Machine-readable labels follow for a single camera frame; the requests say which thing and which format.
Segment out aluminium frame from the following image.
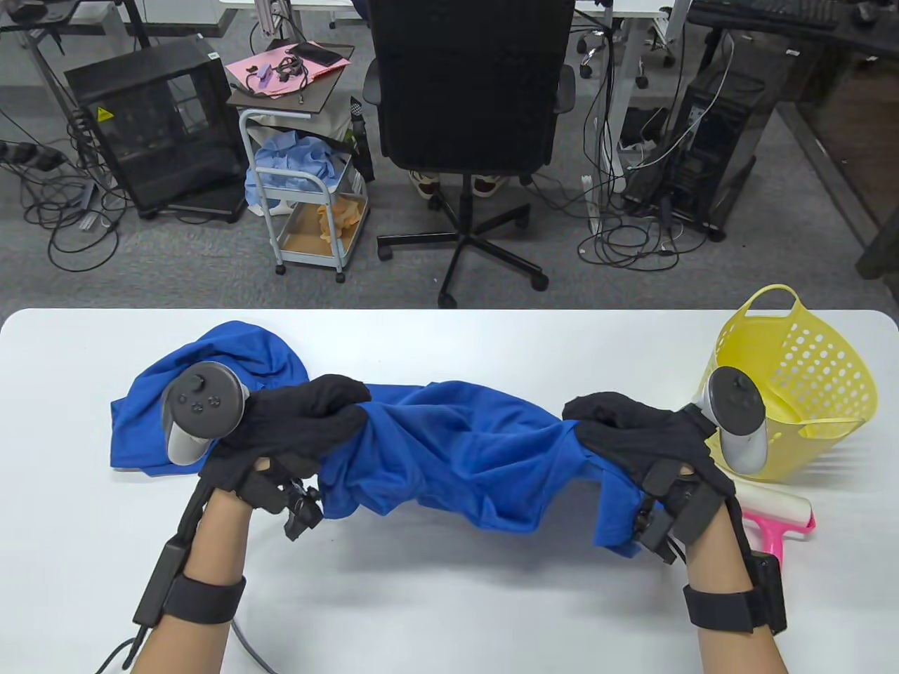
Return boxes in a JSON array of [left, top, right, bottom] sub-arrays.
[[253, 0, 299, 41]]

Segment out person's left forearm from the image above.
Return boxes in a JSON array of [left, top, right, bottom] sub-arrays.
[[130, 488, 254, 674]]

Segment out pink lint roller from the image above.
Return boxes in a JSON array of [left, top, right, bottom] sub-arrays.
[[730, 484, 817, 569]]

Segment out pink paper sheet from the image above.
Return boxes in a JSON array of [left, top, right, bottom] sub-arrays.
[[223, 41, 352, 95]]

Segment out person's left hand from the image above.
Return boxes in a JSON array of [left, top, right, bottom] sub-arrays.
[[199, 374, 372, 494]]

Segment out tangle of black floor cables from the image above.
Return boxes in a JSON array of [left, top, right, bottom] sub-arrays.
[[0, 105, 131, 273], [577, 28, 710, 271]]

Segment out black computer tower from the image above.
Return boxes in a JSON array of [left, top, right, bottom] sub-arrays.
[[624, 32, 798, 243]]

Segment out black desk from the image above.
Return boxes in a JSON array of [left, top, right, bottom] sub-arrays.
[[685, 0, 899, 280]]

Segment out black square board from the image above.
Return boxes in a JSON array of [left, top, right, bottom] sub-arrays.
[[226, 42, 355, 117]]

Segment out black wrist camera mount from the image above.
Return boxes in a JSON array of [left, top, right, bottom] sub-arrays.
[[237, 460, 325, 541], [634, 460, 728, 564]]

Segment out white rolling cart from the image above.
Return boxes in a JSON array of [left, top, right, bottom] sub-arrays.
[[239, 105, 369, 284]]

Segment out black and white controller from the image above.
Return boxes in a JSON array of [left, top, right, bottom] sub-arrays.
[[694, 365, 768, 475], [162, 361, 250, 466]]

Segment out black office chair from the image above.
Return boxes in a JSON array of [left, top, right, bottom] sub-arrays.
[[364, 0, 577, 310]]

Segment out grey cable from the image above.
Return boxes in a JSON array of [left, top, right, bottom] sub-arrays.
[[232, 618, 278, 674]]

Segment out white desk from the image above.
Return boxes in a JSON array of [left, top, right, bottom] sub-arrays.
[[219, 0, 671, 236]]

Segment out orange cloth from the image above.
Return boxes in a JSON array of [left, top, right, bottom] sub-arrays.
[[316, 197, 367, 246]]

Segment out person's right hand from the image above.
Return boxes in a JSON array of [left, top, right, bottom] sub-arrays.
[[562, 392, 738, 508]]

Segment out black cable bundle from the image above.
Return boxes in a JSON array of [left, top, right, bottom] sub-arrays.
[[270, 55, 311, 93]]

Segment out blue t-shirt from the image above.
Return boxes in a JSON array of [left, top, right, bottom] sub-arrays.
[[320, 379, 650, 559], [110, 320, 310, 477]]

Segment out yellow perforated plastic basket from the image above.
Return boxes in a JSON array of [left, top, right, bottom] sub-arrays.
[[691, 284, 880, 482]]

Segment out black sensor box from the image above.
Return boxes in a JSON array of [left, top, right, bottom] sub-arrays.
[[133, 537, 190, 628], [744, 551, 787, 636]]

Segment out black glass computer case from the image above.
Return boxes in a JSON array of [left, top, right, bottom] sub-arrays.
[[63, 35, 248, 220]]

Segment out black power strip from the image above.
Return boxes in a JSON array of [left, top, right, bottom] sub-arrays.
[[0, 140, 64, 171]]

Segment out black wrist strap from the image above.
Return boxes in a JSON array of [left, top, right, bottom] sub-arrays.
[[163, 574, 247, 626], [683, 585, 759, 631]]

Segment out black keyboard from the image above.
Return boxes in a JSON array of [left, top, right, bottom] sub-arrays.
[[692, 0, 840, 30]]

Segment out light blue cloth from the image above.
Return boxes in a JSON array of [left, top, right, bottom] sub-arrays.
[[244, 133, 352, 217]]

